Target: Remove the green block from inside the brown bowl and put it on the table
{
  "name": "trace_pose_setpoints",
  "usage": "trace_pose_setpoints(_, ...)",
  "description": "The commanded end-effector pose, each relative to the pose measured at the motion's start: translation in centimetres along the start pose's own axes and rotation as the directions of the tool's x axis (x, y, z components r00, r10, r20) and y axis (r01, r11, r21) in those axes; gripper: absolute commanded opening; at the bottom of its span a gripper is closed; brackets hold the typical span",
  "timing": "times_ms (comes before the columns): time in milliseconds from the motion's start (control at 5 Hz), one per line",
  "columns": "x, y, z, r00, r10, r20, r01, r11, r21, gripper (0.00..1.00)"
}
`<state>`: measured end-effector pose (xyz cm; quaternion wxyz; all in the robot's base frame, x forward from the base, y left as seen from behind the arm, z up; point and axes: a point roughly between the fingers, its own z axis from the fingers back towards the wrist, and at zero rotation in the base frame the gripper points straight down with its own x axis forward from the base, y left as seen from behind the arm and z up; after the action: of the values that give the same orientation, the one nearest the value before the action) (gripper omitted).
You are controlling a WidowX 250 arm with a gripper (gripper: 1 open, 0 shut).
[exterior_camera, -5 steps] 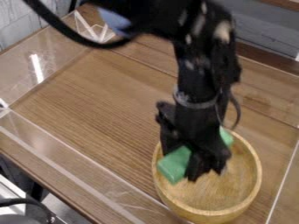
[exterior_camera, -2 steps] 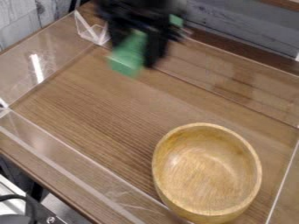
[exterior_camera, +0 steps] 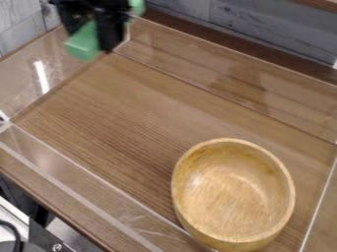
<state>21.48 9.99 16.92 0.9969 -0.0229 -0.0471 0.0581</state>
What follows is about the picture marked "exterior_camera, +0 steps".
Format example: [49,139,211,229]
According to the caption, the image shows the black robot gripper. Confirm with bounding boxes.
[47,0,131,53]

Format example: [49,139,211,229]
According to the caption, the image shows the green rectangular block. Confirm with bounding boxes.
[64,0,146,61]

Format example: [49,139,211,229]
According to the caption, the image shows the brown wooden bowl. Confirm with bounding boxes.
[171,138,296,252]

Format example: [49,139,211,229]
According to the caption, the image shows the black cable bottom left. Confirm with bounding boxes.
[0,220,24,252]

